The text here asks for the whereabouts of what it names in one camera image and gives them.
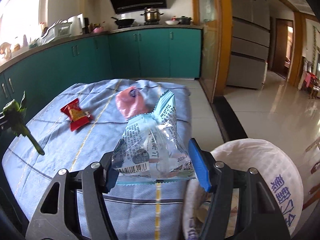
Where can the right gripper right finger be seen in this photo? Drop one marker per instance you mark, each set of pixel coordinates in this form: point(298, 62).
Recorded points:
point(259, 216)

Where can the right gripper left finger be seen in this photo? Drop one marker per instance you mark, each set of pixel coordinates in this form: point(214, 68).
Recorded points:
point(57, 217)

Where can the white plastic trash bag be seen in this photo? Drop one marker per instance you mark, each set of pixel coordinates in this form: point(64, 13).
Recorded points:
point(277, 169)

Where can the red snack wrapper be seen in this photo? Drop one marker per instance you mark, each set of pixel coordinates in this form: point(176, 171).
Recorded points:
point(77, 116)

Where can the clear printed plastic bag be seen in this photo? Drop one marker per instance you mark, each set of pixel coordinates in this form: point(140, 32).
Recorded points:
point(150, 150)

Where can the teal kitchen cabinets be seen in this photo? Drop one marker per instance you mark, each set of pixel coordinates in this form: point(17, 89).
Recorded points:
point(43, 72)

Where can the white dish rack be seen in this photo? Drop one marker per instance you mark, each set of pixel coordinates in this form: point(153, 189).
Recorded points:
point(57, 31)

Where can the white kettle appliance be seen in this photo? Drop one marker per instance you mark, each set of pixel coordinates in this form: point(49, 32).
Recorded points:
point(76, 26)

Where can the pink plastic bag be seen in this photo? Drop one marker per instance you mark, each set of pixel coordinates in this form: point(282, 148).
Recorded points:
point(130, 102)

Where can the pink small container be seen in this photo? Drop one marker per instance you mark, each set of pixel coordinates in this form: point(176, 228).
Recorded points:
point(98, 30)

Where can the silver refrigerator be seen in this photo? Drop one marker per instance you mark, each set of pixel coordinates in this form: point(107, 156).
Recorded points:
point(250, 43)

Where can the black wok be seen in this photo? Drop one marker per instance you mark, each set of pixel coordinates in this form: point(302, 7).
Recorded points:
point(123, 23)

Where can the steel cooking pot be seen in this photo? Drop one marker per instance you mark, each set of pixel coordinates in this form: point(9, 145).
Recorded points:
point(151, 16)

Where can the white bowl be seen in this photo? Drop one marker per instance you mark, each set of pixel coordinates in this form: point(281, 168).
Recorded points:
point(172, 22)

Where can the dark lidded pot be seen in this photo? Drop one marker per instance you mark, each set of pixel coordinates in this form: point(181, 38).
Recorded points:
point(184, 20)

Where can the wooden glass door frame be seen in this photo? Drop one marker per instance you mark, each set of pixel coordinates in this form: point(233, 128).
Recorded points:
point(215, 19)

